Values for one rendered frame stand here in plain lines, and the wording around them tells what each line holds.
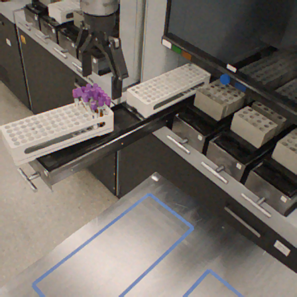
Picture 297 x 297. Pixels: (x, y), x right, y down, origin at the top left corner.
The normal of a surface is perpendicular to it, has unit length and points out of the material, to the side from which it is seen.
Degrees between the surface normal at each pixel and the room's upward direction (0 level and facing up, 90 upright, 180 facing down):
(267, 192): 90
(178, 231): 0
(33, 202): 0
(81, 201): 0
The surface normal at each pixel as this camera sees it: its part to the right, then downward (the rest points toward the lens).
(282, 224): -0.75, 0.42
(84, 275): 0.07, -0.72
